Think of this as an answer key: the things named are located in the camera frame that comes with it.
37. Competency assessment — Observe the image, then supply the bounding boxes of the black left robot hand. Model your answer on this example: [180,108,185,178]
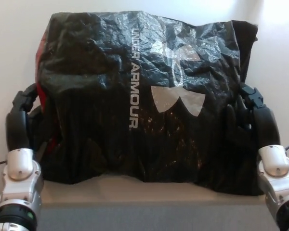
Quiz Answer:
[5,82,43,155]

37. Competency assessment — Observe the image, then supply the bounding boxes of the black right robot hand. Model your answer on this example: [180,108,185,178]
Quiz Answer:
[227,82,280,149]

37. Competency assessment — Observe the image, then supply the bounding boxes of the black Under Armour plastic bag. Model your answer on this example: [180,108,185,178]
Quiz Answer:
[34,11,268,197]

